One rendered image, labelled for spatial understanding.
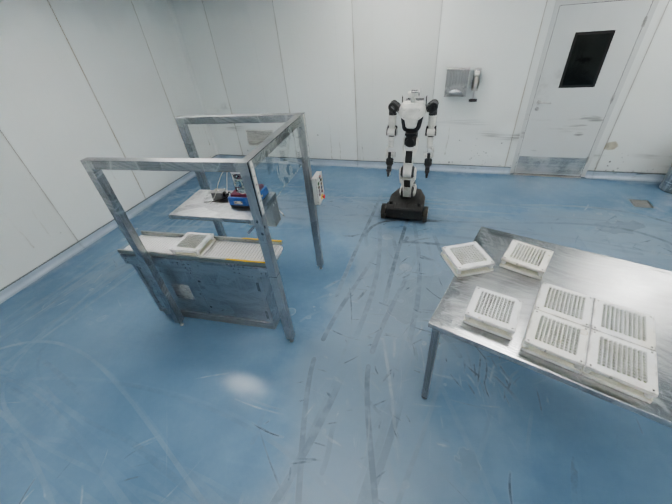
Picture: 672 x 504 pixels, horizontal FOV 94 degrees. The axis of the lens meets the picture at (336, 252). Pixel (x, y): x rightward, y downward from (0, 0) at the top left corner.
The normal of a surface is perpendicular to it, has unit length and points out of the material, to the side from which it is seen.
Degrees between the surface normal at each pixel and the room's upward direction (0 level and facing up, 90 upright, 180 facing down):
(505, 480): 0
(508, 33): 90
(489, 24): 90
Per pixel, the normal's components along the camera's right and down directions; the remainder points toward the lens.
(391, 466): -0.08, -0.79
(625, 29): -0.30, 0.60
